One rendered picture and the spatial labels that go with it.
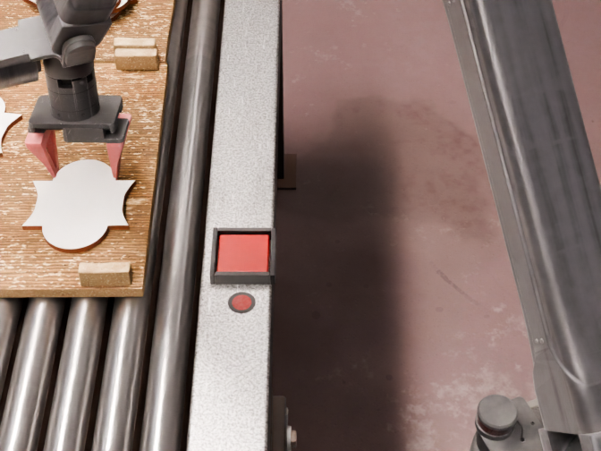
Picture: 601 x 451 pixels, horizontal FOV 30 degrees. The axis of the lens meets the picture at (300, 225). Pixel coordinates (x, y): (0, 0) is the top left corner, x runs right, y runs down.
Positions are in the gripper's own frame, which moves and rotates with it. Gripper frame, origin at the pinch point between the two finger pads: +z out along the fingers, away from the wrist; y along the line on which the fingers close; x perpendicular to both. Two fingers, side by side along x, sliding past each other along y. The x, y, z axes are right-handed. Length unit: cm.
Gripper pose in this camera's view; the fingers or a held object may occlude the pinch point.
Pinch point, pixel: (86, 172)
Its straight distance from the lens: 141.6
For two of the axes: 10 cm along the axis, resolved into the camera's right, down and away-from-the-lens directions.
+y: 10.0, 0.1, -0.3
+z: 0.1, 7.9, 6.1
